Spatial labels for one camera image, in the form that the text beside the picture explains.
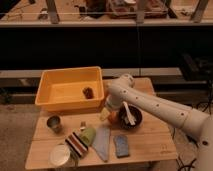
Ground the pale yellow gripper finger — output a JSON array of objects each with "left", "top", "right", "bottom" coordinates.
[{"left": 100, "top": 107, "right": 111, "bottom": 121}]

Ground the red orange apple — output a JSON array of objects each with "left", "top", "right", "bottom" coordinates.
[{"left": 108, "top": 112, "right": 118, "bottom": 124}]

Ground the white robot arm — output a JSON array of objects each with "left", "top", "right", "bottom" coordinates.
[{"left": 105, "top": 74, "right": 213, "bottom": 171}]

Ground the white plastic spatula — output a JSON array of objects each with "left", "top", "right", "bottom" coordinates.
[{"left": 123, "top": 101, "right": 136, "bottom": 125}]

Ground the dark brown bowl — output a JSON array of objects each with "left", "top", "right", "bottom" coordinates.
[{"left": 118, "top": 105, "right": 143, "bottom": 130}]

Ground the small brown object in bin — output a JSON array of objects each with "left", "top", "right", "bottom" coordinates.
[{"left": 83, "top": 87, "right": 94, "bottom": 99}]

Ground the green cup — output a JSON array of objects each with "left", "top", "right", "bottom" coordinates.
[{"left": 79, "top": 126, "right": 96, "bottom": 146}]

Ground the grey blue cloth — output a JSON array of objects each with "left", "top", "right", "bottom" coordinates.
[{"left": 92, "top": 125, "right": 110, "bottom": 162}]

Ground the blue sponge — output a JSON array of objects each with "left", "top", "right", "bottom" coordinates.
[{"left": 113, "top": 135, "right": 130, "bottom": 158}]

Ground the striped cloth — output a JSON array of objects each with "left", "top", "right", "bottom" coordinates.
[{"left": 65, "top": 132, "right": 88, "bottom": 158}]

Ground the yellow plastic bin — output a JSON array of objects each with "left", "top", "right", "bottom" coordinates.
[{"left": 35, "top": 66, "right": 104, "bottom": 111}]

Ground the small metal cup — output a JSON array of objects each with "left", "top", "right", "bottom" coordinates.
[{"left": 47, "top": 115, "right": 62, "bottom": 133}]

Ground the white round lid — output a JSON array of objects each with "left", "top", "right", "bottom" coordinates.
[{"left": 49, "top": 144, "right": 70, "bottom": 166}]

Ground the black cable on floor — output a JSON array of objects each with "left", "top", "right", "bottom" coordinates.
[{"left": 175, "top": 156, "right": 198, "bottom": 171}]

